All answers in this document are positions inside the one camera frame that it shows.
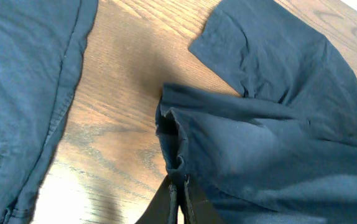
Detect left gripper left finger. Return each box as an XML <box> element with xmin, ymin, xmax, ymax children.
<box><xmin>136</xmin><ymin>176</ymin><xmax>179</xmax><ymax>224</ymax></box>

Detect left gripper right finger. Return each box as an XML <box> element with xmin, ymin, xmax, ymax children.
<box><xmin>183</xmin><ymin>175</ymin><xmax>225</xmax><ymax>224</ymax></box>

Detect navy blue shorts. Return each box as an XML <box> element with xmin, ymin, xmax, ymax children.
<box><xmin>155</xmin><ymin>1</ymin><xmax>357</xmax><ymax>223</ymax></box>

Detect navy blue folded garment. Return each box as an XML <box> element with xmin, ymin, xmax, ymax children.
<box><xmin>0</xmin><ymin>0</ymin><xmax>98</xmax><ymax>223</ymax></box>

